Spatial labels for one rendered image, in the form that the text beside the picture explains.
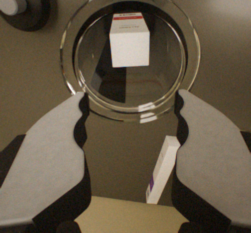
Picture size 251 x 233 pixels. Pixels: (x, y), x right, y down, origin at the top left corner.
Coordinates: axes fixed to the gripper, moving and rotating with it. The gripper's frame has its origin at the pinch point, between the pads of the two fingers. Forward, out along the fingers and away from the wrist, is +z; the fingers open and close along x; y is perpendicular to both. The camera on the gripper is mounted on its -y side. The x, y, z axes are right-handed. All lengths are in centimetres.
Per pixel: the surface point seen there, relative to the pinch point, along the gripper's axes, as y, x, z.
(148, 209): 64, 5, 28
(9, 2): -4.9, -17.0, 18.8
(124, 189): 52, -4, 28
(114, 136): 27.1, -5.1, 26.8
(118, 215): 61, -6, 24
